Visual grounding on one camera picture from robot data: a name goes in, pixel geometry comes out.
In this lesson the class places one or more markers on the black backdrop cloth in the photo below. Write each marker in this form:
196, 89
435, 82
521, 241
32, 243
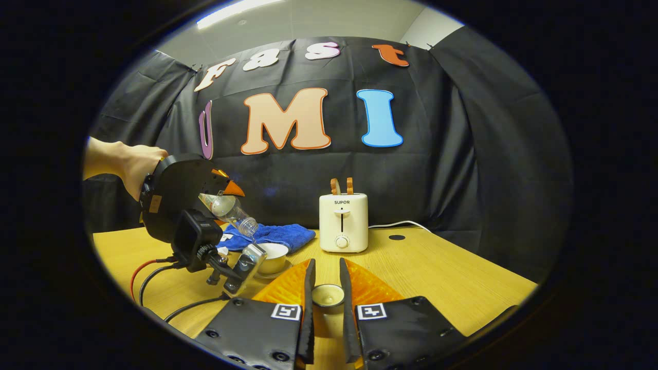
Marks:
462, 154

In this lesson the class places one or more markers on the white toaster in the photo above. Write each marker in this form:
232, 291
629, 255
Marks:
343, 221

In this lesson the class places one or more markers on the clear plastic water bottle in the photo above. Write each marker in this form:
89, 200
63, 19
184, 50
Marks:
229, 208

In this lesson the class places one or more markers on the cream ceramic saucer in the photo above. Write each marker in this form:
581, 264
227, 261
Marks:
280, 275

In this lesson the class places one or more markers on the cream ceramic teacup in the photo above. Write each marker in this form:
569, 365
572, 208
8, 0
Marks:
272, 257

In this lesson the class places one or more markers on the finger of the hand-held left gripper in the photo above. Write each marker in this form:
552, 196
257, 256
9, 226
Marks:
220, 173
234, 190

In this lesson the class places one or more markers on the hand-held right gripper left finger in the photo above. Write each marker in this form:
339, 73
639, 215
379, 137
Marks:
309, 329

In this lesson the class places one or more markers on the blue towel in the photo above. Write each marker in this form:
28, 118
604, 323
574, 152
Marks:
280, 235

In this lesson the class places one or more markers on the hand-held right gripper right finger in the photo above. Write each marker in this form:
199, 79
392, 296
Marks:
348, 329

